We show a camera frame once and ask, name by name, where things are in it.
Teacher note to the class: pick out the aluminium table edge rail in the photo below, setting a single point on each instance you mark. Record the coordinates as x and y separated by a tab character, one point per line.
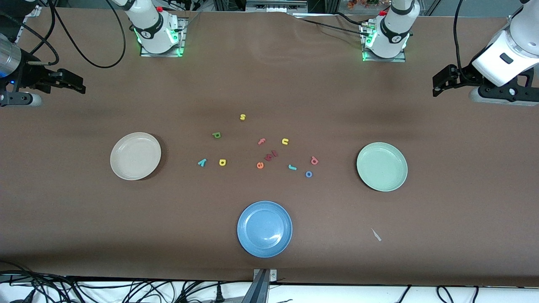
33	11

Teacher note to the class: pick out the pale green round plate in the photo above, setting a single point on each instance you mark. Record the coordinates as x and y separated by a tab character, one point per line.
382	167

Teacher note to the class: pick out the grey metal camera post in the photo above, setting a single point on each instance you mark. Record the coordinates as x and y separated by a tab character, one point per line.
263	290

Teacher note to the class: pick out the dark aluminium frame structure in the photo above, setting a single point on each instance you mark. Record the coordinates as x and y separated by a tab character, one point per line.
324	5

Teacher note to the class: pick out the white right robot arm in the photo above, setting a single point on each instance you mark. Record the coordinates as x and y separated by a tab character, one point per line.
153	29

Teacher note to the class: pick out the beige round plate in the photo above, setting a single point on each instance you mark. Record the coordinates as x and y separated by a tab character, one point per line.
135	156

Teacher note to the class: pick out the grey metal box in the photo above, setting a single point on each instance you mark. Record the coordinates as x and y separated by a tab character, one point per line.
273	6

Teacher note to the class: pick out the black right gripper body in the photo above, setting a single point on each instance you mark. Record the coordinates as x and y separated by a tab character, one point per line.
30	75

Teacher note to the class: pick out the blue round plate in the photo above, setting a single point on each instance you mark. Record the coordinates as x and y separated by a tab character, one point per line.
264	229

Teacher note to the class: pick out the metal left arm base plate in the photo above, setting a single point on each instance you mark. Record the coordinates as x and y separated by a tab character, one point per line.
383	60

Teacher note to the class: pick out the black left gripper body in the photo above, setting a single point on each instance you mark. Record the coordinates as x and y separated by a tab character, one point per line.
464	77

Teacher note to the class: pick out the small grey paper scrap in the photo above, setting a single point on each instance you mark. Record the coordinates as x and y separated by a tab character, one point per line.
376	235

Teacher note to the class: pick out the black power plug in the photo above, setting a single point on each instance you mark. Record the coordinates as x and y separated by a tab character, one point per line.
219	296

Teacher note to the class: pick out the teal letter y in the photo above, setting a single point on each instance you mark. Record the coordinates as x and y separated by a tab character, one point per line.
202	162

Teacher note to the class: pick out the brown table cover sheet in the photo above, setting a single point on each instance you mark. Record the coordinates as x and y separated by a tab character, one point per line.
269	84

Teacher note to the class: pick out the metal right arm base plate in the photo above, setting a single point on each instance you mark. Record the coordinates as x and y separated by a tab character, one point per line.
162	54

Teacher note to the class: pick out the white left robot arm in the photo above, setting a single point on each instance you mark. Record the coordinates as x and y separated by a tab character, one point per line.
393	29

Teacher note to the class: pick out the orange decorative object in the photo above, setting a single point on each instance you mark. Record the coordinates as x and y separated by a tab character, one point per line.
358	4

